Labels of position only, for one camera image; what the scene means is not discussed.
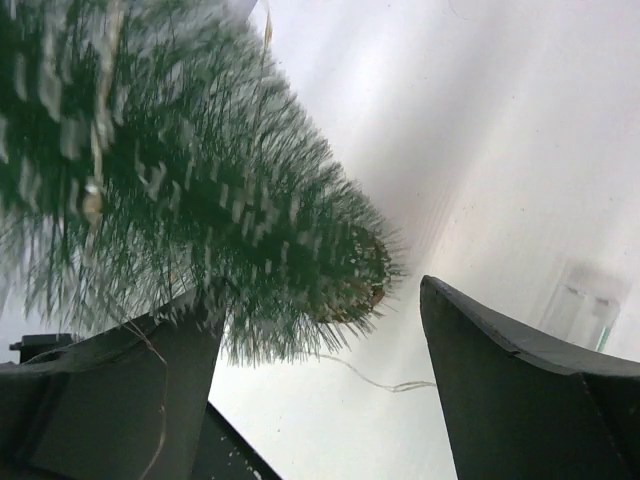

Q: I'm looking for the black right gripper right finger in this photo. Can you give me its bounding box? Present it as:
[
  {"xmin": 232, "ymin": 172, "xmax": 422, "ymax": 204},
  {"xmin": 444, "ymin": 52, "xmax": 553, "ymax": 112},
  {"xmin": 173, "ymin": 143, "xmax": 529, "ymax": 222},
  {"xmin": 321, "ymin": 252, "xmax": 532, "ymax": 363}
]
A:
[{"xmin": 420, "ymin": 276, "xmax": 639, "ymax": 479}]

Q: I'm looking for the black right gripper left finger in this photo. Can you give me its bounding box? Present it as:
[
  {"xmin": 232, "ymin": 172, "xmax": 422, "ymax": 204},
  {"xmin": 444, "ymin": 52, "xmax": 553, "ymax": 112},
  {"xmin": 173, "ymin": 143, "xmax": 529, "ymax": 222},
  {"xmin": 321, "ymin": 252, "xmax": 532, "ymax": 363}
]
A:
[{"xmin": 1, "ymin": 292, "xmax": 225, "ymax": 479}]

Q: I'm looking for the thin copper wire string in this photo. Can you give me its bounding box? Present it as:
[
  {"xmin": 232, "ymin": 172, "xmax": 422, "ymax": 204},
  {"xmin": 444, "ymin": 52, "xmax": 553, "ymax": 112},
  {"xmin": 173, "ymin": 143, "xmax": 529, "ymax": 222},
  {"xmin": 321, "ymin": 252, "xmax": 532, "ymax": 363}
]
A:
[{"xmin": 119, "ymin": 309, "xmax": 439, "ymax": 480}]

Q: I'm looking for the clear light string battery box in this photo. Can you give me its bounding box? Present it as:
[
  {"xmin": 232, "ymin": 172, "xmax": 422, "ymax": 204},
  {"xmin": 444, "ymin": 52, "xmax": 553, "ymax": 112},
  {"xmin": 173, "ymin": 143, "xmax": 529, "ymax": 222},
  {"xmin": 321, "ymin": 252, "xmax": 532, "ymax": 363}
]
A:
[{"xmin": 539, "ymin": 260, "xmax": 630, "ymax": 352}]

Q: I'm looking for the small green bottlebrush christmas tree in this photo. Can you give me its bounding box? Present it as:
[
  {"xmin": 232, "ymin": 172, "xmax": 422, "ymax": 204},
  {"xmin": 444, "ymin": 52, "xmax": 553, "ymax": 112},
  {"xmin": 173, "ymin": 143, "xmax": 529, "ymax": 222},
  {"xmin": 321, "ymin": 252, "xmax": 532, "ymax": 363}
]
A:
[{"xmin": 1, "ymin": 1, "xmax": 402, "ymax": 363}]

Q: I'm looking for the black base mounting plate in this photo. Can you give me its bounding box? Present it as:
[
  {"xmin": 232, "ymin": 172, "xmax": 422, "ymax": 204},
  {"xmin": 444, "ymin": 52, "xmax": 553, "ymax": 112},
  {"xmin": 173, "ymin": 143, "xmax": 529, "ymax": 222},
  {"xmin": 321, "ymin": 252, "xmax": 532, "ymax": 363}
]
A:
[{"xmin": 190, "ymin": 403, "xmax": 281, "ymax": 480}]

